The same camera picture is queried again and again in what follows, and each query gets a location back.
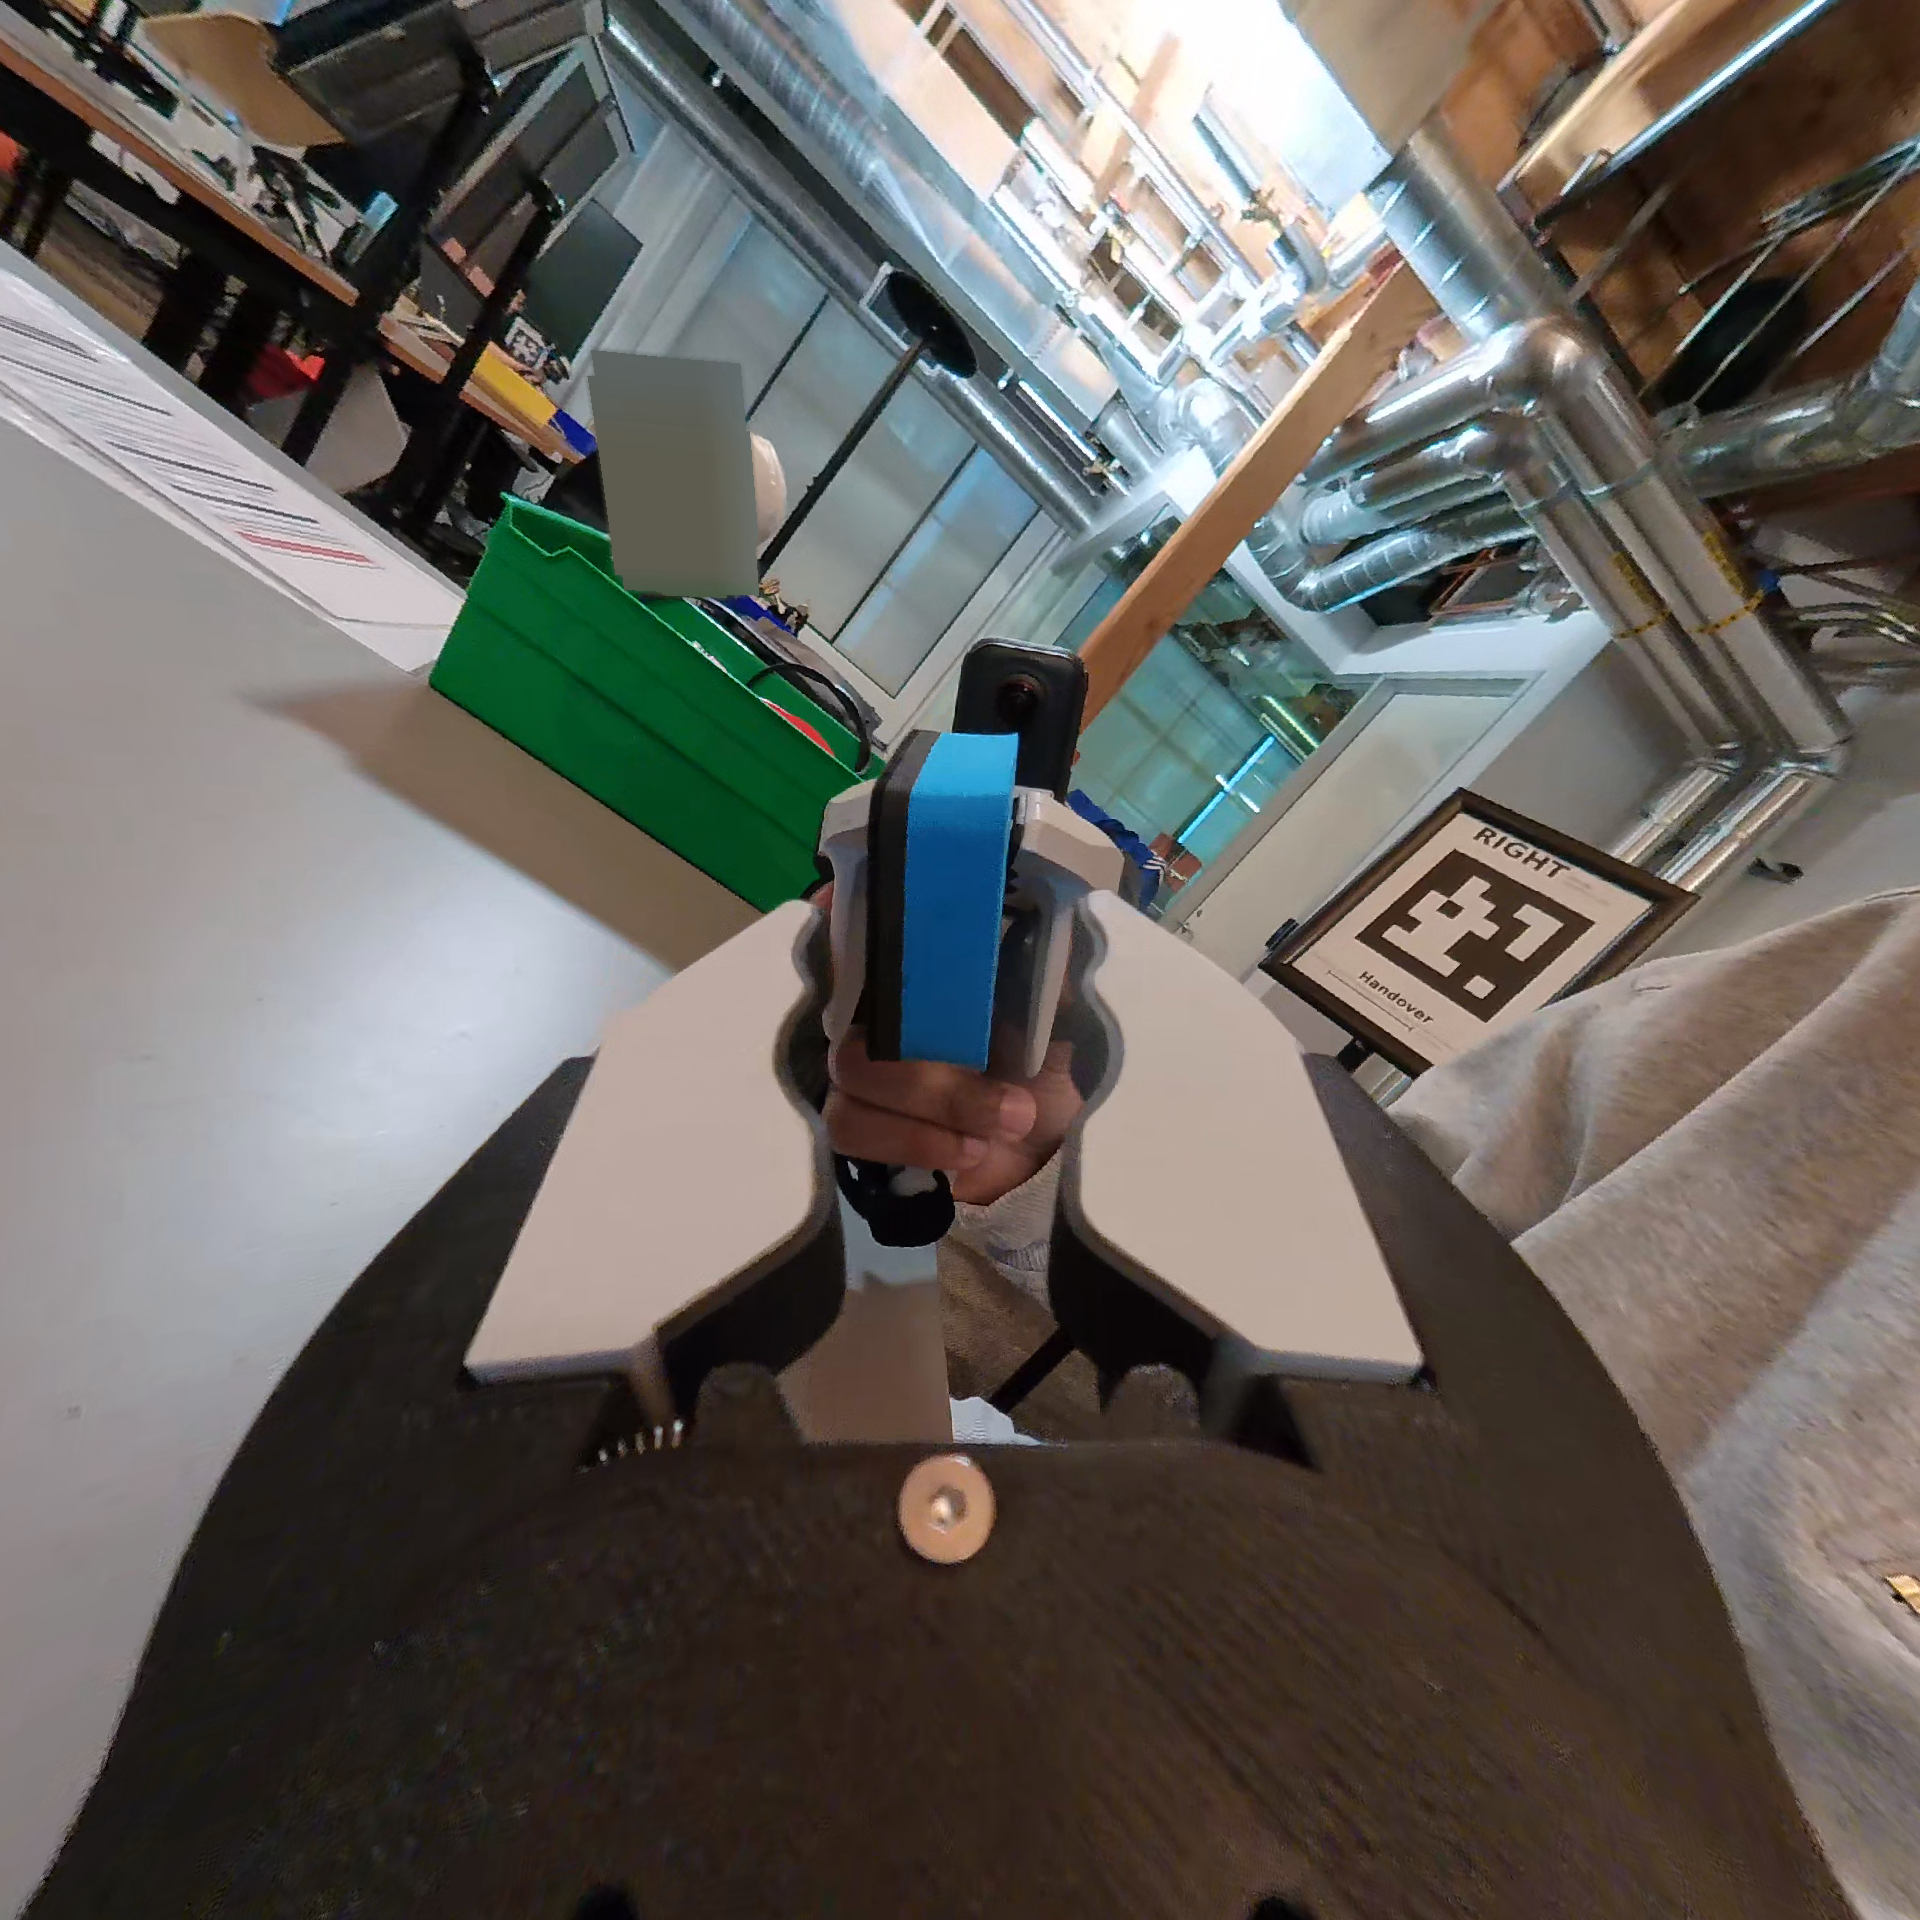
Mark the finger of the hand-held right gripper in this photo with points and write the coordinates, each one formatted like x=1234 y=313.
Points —
x=851 y=900
x=1048 y=856

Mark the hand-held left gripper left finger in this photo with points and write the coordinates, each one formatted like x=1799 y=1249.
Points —
x=659 y=1185

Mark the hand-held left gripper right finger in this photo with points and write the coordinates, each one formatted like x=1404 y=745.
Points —
x=1237 y=1185

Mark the person's right hand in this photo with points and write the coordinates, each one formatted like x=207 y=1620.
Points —
x=944 y=1117

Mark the green plastic bin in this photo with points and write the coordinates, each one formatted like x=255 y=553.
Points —
x=599 y=674

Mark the framed black-white marker sign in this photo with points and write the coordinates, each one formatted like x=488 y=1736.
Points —
x=1476 y=932

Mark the black round floor lamp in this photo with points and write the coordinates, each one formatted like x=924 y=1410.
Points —
x=922 y=325

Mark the black computer monitor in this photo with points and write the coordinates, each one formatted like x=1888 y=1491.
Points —
x=590 y=277

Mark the silver pipe bundle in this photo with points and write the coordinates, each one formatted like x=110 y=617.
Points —
x=1546 y=376

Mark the black-white marker tag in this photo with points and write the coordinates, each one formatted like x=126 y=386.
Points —
x=528 y=341

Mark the black equipment stand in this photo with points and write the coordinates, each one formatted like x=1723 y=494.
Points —
x=495 y=133

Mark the printed paper sheet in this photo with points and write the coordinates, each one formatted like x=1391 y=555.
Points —
x=180 y=451

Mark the wooden workbench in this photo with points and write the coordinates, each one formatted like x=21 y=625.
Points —
x=226 y=227

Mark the wooden post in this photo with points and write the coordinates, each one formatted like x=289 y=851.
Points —
x=1262 y=482

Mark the silver ventilation duct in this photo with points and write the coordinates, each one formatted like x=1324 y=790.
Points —
x=782 y=75

